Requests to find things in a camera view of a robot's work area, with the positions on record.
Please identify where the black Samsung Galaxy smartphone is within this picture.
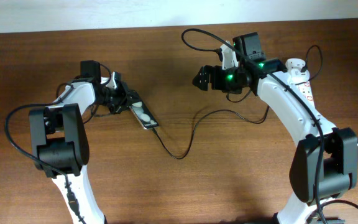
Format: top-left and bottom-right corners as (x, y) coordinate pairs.
(130, 101), (159, 129)

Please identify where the black USB charging cable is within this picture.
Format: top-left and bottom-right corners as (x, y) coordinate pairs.
(151, 45), (323, 160)

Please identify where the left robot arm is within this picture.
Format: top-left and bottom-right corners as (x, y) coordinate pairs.
(29, 73), (145, 223)

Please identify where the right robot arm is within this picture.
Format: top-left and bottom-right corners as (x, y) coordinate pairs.
(193, 33), (358, 223)

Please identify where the white power strip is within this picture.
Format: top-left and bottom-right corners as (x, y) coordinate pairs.
(285, 58), (315, 107)

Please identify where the white USB wall charger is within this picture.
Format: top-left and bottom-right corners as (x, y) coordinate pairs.
(290, 68), (310, 85)

